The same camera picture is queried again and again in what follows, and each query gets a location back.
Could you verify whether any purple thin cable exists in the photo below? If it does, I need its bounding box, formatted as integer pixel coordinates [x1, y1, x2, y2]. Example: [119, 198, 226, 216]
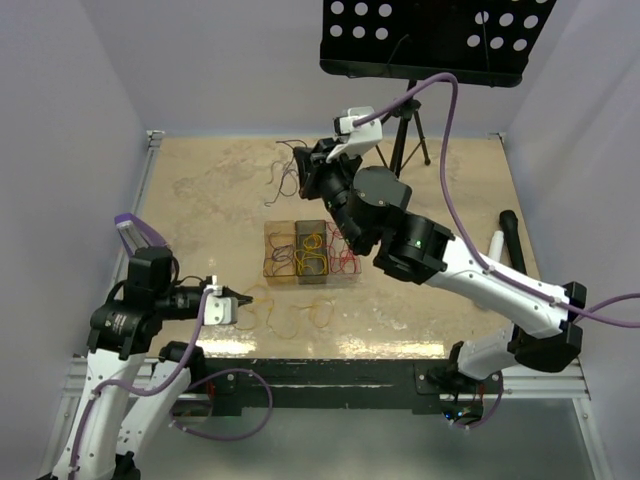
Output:
[263, 139, 303, 206]
[265, 230, 298, 277]

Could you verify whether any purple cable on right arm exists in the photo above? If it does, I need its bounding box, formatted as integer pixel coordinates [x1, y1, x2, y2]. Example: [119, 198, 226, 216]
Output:
[352, 72, 640, 431]

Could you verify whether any red cable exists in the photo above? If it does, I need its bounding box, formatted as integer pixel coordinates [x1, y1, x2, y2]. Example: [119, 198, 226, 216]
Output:
[326, 221, 361, 276]

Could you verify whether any white microphone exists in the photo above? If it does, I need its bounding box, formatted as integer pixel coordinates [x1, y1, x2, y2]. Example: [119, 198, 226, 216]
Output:
[487, 230, 505, 262]

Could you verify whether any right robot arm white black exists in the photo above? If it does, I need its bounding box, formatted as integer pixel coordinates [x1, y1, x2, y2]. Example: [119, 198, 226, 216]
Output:
[293, 138, 586, 395]

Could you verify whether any orange transparent bin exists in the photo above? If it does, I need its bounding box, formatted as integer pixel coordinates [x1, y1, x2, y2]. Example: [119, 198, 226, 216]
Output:
[262, 221, 296, 287]

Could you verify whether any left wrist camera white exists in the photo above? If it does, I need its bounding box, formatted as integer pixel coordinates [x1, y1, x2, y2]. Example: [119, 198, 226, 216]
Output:
[202, 275, 239, 326]

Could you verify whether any black microphone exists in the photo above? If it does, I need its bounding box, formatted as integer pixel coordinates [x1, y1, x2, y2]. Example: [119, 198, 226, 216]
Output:
[499, 210, 527, 275]

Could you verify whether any yellow red cable ball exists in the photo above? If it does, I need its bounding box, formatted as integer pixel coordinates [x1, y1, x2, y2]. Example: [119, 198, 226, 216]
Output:
[234, 284, 336, 341]

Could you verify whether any purple metronome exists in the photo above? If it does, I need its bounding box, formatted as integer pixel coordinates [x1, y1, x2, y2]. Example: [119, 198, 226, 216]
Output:
[114, 212, 168, 257]

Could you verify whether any clear transparent bin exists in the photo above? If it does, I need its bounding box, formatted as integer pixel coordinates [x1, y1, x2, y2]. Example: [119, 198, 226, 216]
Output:
[326, 222, 362, 287]

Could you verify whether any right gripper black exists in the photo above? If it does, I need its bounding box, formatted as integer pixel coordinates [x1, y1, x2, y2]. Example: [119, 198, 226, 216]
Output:
[294, 137, 367, 252]

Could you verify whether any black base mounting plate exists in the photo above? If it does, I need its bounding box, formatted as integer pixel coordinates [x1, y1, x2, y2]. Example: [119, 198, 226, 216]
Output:
[148, 356, 504, 420]

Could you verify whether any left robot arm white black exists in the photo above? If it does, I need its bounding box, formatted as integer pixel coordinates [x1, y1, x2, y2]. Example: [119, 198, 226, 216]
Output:
[47, 246, 253, 479]

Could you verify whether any black music stand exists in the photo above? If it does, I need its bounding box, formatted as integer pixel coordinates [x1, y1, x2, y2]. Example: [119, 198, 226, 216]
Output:
[318, 0, 557, 178]

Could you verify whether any grey transparent bin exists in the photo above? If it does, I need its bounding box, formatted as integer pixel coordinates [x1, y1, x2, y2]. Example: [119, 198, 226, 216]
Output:
[294, 220, 328, 285]

